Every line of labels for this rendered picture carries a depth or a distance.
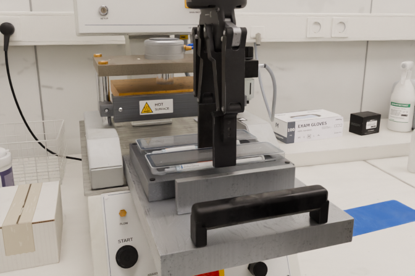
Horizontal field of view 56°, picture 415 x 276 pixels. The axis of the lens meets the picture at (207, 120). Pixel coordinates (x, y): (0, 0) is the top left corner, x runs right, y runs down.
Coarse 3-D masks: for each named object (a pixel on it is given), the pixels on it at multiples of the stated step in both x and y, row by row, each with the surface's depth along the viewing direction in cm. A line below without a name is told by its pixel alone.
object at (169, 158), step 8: (240, 144) 56; (248, 144) 56; (256, 144) 56; (264, 144) 56; (272, 144) 56; (168, 152) 53; (176, 152) 53; (184, 152) 53; (192, 152) 53; (200, 152) 53; (208, 152) 53; (240, 152) 53; (248, 152) 53; (256, 152) 53; (264, 152) 53; (272, 152) 53; (280, 152) 53; (152, 160) 50; (160, 160) 50; (168, 160) 50; (176, 160) 50; (184, 160) 50; (192, 160) 50; (200, 160) 50; (208, 160) 50
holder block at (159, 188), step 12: (132, 144) 60; (132, 156) 59; (144, 156) 55; (144, 168) 51; (216, 168) 51; (228, 168) 51; (240, 168) 51; (252, 168) 51; (144, 180) 49; (156, 180) 47; (168, 180) 47; (156, 192) 47; (168, 192) 47
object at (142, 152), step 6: (252, 138) 60; (138, 144) 57; (192, 144) 57; (138, 150) 57; (144, 150) 55; (150, 150) 55; (156, 150) 56; (162, 150) 56; (168, 150) 56; (174, 150) 57; (180, 150) 57
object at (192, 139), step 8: (168, 136) 61; (176, 136) 61; (184, 136) 61; (192, 136) 61; (240, 136) 61; (248, 136) 61; (144, 144) 57; (152, 144) 57; (160, 144) 57; (168, 144) 57; (176, 144) 57; (184, 144) 57
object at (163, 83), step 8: (112, 80) 83; (120, 80) 83; (128, 80) 83; (136, 80) 83; (144, 80) 83; (152, 80) 83; (160, 80) 77; (168, 80) 77; (176, 80) 83; (184, 80) 83; (192, 80) 83; (112, 88) 79; (120, 88) 73; (128, 88) 73; (136, 88) 73; (144, 88) 73; (152, 88) 73; (160, 88) 73; (168, 88) 73; (176, 88) 73; (184, 88) 73; (192, 88) 73
